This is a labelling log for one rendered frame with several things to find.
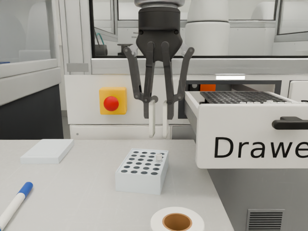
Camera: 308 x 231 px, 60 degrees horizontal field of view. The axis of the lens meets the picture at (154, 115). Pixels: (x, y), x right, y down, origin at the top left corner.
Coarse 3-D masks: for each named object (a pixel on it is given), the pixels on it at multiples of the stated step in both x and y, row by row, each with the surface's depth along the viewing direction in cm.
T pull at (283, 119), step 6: (276, 120) 40; (282, 120) 40; (288, 120) 40; (294, 120) 40; (300, 120) 40; (306, 120) 40; (276, 126) 40; (282, 126) 40; (288, 126) 40; (294, 126) 40; (300, 126) 40; (306, 126) 40
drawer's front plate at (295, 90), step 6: (294, 84) 74; (300, 84) 74; (306, 84) 74; (294, 90) 75; (300, 90) 75; (306, 90) 75; (288, 96) 77; (294, 96) 75; (300, 96) 75; (306, 96) 75; (306, 102) 76
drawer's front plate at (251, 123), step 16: (208, 112) 43; (224, 112) 43; (240, 112) 43; (256, 112) 43; (272, 112) 43; (288, 112) 43; (304, 112) 43; (208, 128) 44; (224, 128) 44; (240, 128) 44; (256, 128) 44; (272, 128) 44; (208, 144) 44; (224, 144) 45; (256, 144) 45; (288, 144) 45; (304, 144) 45; (208, 160) 45; (224, 160) 45; (240, 160) 45; (256, 160) 45; (272, 160) 45; (288, 160) 45; (304, 160) 45
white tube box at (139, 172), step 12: (132, 156) 58; (144, 156) 57; (168, 156) 59; (120, 168) 51; (132, 168) 51; (144, 168) 52; (156, 168) 51; (120, 180) 49; (132, 180) 48; (144, 180) 48; (156, 180) 48; (144, 192) 49; (156, 192) 48
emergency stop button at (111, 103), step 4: (112, 96) 70; (104, 100) 70; (108, 100) 70; (112, 100) 70; (116, 100) 70; (104, 104) 70; (108, 104) 70; (112, 104) 70; (116, 104) 70; (108, 108) 70; (112, 108) 70; (116, 108) 70
